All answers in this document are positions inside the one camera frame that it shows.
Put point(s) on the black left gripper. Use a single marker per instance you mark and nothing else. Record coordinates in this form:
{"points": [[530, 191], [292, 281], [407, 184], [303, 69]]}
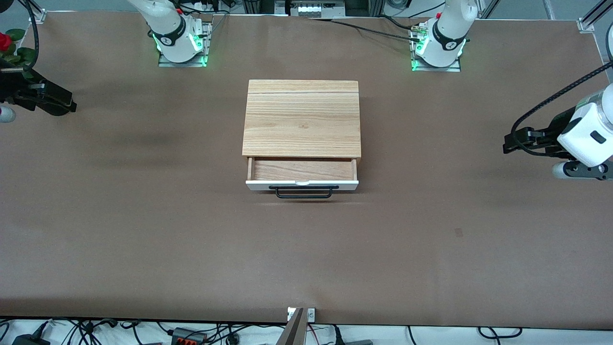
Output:
{"points": [[555, 130]]}

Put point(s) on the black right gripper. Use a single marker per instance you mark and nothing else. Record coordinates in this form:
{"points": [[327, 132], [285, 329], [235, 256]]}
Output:
{"points": [[14, 90]]}

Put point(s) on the white rack with holes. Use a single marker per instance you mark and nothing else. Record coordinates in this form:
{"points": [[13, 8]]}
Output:
{"points": [[301, 170]]}

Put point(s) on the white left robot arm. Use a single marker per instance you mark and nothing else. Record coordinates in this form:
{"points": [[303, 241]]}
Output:
{"points": [[443, 33]]}

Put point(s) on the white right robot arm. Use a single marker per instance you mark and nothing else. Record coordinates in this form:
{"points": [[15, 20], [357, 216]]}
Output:
{"points": [[170, 28]]}

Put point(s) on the wooden drawer cabinet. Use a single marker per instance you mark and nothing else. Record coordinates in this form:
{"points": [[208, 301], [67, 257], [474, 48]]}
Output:
{"points": [[301, 115]]}

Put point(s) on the artificial red rose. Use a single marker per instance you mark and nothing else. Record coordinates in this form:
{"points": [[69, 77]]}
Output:
{"points": [[5, 42]]}

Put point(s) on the black power adapter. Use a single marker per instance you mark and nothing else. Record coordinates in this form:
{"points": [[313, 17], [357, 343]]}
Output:
{"points": [[31, 339]]}

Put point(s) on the white power strip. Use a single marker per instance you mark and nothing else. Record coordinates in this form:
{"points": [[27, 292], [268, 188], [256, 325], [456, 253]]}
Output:
{"points": [[304, 8]]}

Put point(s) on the black box with orange levers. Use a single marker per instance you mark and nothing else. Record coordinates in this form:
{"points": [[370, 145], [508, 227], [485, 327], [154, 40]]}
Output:
{"points": [[187, 338]]}

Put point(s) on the metal table corner bracket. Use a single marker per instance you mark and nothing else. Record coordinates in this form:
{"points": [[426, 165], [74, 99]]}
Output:
{"points": [[37, 17], [584, 25]]}

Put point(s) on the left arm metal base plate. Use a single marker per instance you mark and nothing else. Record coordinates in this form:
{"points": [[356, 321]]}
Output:
{"points": [[455, 68]]}

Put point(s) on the metal table edge bracket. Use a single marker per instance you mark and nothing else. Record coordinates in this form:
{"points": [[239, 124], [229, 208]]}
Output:
{"points": [[311, 315]]}

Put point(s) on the grey metal camera pole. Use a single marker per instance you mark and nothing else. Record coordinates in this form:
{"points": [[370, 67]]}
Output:
{"points": [[293, 330]]}

